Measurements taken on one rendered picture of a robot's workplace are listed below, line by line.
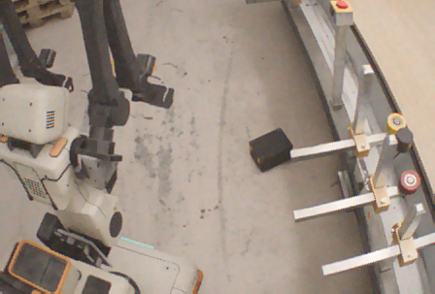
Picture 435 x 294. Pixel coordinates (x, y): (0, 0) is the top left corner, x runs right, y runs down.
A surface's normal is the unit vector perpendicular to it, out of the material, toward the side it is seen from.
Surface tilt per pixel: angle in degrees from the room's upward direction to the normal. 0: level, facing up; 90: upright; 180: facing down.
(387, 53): 0
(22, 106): 47
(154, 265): 0
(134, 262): 0
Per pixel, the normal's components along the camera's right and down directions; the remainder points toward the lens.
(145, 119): -0.12, -0.63
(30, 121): -0.29, 0.14
